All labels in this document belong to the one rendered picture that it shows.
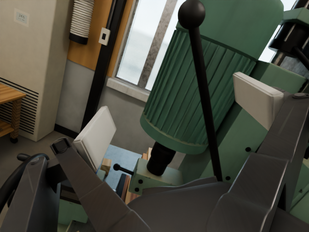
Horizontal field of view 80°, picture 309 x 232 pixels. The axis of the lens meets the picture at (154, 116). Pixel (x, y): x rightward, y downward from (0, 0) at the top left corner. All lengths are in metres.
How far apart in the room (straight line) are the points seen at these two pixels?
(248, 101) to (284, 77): 0.24
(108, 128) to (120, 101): 1.78
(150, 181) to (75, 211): 0.20
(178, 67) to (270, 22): 0.16
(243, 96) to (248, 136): 0.25
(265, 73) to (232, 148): 0.16
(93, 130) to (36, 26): 1.76
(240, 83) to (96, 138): 0.13
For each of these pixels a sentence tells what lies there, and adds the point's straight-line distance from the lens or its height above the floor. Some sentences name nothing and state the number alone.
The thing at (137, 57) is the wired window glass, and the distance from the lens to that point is 1.91.
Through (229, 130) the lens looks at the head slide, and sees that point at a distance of 0.41.
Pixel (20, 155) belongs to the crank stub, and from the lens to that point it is 0.74.
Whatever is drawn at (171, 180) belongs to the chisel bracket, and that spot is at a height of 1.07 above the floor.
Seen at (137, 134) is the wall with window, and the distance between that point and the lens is 2.05.
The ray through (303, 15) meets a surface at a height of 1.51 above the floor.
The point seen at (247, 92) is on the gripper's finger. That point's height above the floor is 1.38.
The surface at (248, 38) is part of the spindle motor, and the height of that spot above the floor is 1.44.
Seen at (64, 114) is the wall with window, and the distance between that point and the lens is 2.32.
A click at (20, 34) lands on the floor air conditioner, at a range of 2.00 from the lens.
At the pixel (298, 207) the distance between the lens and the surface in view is 0.40.
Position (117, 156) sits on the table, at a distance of 0.80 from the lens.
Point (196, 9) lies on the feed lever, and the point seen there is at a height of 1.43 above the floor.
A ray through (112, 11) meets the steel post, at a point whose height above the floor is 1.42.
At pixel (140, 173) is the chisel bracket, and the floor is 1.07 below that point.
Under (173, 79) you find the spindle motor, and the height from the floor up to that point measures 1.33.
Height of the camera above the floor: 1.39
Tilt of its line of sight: 23 degrees down
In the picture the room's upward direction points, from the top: 23 degrees clockwise
